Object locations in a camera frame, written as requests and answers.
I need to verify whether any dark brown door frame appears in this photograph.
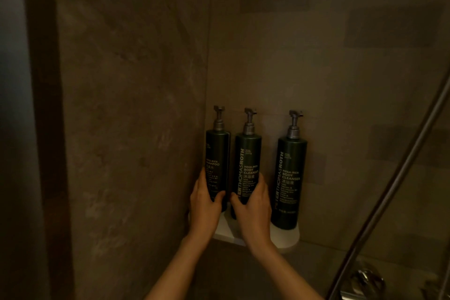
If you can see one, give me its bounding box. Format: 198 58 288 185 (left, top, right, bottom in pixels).
22 0 75 300

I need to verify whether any person's right forearm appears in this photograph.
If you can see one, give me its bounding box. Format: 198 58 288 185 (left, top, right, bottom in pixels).
249 242 325 300

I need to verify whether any person's left forearm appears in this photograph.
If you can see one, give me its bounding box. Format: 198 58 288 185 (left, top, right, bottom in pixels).
145 234 214 300

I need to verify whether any person's left hand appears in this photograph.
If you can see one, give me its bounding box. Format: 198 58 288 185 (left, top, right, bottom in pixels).
189 168 226 241

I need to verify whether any person's right hand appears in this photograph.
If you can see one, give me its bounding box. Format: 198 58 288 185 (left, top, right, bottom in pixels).
230 172 273 252

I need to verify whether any dark green pump bottle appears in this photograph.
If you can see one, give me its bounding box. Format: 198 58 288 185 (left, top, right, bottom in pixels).
270 109 308 231
230 107 263 221
205 105 231 213

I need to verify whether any metal shower hose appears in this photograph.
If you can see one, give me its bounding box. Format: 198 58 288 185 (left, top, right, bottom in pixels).
326 71 450 300

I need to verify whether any white corner shelf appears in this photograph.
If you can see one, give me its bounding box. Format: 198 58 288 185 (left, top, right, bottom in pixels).
210 201 300 250

